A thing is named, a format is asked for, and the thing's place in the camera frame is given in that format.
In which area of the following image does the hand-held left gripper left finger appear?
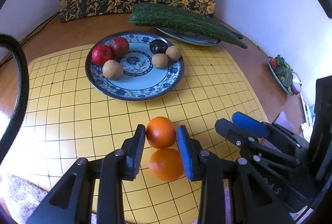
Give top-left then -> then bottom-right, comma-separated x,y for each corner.
26,124 -> 146,224

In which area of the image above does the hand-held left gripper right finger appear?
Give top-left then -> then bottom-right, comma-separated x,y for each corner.
177,125 -> 296,224

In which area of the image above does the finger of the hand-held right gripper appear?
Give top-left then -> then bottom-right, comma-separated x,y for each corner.
232,112 -> 310,149
215,118 -> 301,169

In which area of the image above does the orange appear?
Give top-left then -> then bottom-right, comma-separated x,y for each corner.
149,148 -> 184,181
146,116 -> 177,149

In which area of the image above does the blue white patterned plate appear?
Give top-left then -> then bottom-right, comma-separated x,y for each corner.
85,31 -> 185,101

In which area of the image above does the red apple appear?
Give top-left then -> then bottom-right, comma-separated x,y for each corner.
108,37 -> 129,57
92,45 -> 113,66

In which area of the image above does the dark purple plum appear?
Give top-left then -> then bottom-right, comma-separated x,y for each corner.
150,39 -> 168,55

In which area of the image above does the small white object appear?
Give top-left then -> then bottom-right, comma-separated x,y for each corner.
300,98 -> 315,137

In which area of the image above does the small green dish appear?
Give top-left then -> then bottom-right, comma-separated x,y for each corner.
268,56 -> 295,96

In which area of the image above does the purple onion slice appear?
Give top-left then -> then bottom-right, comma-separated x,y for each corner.
290,72 -> 303,95

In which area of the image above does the green leafy vegetable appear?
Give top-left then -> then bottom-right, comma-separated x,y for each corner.
274,55 -> 294,87

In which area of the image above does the yellow grid game board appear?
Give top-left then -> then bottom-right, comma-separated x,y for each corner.
19,43 -> 270,224

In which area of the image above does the green cucumber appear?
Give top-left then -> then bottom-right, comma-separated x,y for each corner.
127,3 -> 248,49
207,19 -> 243,40

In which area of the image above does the blue rimmed plate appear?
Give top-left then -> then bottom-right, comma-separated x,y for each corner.
155,27 -> 221,46

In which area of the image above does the purple fluffy towel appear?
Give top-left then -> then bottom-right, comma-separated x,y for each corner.
2,111 -> 295,224

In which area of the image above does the black ribbed ring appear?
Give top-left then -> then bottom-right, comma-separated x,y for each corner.
0,34 -> 29,162

